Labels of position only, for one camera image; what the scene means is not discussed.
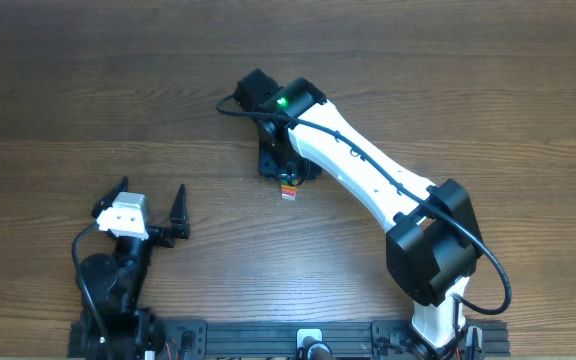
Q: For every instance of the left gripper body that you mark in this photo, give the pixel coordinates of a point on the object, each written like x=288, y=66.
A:
x=162, y=236

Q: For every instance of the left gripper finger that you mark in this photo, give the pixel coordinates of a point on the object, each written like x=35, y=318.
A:
x=109, y=197
x=180, y=212

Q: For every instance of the red cube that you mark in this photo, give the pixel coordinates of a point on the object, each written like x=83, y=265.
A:
x=288, y=193

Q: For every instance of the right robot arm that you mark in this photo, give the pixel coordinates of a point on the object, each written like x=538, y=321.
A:
x=358, y=170

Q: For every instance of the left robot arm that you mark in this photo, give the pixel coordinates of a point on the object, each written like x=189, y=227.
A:
x=113, y=290

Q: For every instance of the white cube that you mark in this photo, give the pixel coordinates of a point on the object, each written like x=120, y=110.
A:
x=288, y=197

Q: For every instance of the orange cube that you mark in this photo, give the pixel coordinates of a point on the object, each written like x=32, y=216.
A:
x=288, y=188

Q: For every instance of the green cube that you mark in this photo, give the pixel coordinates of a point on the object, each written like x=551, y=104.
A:
x=288, y=184

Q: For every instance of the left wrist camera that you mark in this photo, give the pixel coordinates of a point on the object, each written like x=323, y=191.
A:
x=123, y=215

